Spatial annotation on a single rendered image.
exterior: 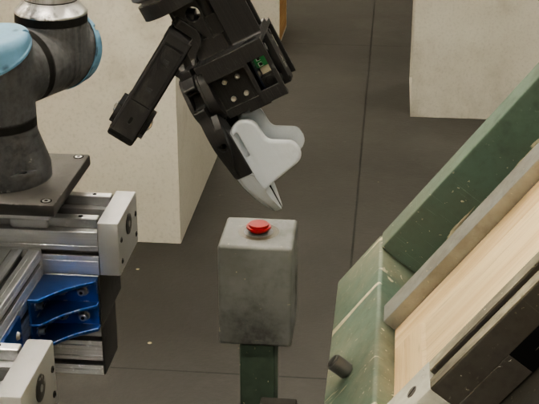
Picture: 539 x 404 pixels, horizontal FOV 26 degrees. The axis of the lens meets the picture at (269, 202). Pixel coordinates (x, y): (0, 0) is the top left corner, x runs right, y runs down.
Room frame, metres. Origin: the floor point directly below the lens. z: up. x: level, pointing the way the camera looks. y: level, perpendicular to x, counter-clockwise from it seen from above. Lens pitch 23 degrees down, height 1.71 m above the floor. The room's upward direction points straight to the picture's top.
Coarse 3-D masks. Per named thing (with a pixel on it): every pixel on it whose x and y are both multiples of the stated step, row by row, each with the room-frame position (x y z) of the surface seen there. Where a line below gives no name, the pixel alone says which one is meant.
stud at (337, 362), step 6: (336, 354) 1.43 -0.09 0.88; (330, 360) 1.42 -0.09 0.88; (336, 360) 1.41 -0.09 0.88; (342, 360) 1.42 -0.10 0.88; (330, 366) 1.41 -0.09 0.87; (336, 366) 1.41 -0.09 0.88; (342, 366) 1.41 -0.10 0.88; (348, 366) 1.41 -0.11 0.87; (336, 372) 1.41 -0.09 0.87; (342, 372) 1.41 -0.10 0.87; (348, 372) 1.41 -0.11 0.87
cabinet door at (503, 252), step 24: (528, 192) 1.46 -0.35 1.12; (504, 216) 1.47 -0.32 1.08; (528, 216) 1.40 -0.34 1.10; (504, 240) 1.41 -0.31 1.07; (528, 240) 1.34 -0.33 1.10; (480, 264) 1.41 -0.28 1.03; (504, 264) 1.35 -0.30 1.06; (456, 288) 1.41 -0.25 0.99; (480, 288) 1.35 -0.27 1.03; (432, 312) 1.42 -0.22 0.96; (456, 312) 1.36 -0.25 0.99; (408, 336) 1.42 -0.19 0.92; (432, 336) 1.36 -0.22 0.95; (408, 360) 1.36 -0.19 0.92
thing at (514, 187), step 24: (528, 168) 1.47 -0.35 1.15; (504, 192) 1.48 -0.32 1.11; (480, 216) 1.48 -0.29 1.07; (456, 240) 1.49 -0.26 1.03; (480, 240) 1.47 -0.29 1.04; (432, 264) 1.50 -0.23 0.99; (456, 264) 1.47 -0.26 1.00; (408, 288) 1.50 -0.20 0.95; (432, 288) 1.48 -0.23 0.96; (384, 312) 1.51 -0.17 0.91; (408, 312) 1.48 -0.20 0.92
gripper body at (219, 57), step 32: (160, 0) 0.93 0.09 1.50; (192, 0) 0.93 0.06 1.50; (224, 0) 0.94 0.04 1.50; (192, 32) 0.94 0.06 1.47; (224, 32) 0.94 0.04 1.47; (256, 32) 0.93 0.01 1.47; (192, 64) 0.94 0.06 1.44; (224, 64) 0.92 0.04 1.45; (256, 64) 0.93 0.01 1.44; (288, 64) 0.98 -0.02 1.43; (224, 96) 0.93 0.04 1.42; (256, 96) 0.93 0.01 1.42
